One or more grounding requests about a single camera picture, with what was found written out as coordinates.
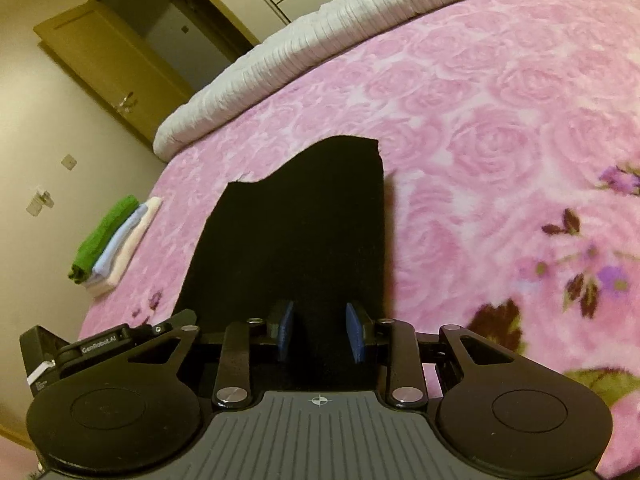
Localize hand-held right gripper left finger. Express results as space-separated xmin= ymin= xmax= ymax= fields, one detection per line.
xmin=127 ymin=300 xmax=297 ymax=409

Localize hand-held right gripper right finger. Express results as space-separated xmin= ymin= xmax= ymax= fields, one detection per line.
xmin=345 ymin=301 xmax=517 ymax=409

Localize black cloth garment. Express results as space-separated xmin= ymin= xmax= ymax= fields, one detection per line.
xmin=172 ymin=136 xmax=397 ymax=392

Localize folded white cloth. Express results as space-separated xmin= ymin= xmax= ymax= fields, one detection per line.
xmin=82 ymin=197 xmax=164 ymax=297

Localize folded light blue cloth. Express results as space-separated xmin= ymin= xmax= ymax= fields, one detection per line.
xmin=92 ymin=204 xmax=150 ymax=277

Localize folded green cloth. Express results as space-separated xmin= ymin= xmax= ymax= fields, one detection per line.
xmin=68 ymin=195 xmax=141 ymax=283

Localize white ribbed quilt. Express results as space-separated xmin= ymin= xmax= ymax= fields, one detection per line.
xmin=152 ymin=0 xmax=536 ymax=159

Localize wooden door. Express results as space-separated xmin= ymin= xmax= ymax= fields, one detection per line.
xmin=32 ymin=0 xmax=197 ymax=144

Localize wall socket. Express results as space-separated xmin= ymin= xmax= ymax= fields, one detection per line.
xmin=27 ymin=187 xmax=55 ymax=217

